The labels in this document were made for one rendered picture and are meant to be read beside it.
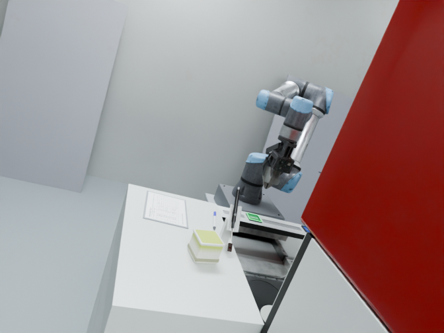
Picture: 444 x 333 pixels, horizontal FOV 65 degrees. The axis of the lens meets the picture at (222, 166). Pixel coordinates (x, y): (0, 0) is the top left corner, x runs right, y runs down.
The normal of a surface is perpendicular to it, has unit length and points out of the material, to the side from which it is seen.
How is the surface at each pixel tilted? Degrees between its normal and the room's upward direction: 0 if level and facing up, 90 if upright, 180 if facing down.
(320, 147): 82
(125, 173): 90
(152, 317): 90
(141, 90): 90
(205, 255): 90
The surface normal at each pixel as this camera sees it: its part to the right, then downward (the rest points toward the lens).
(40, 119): 0.25, 0.21
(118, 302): 0.32, -0.90
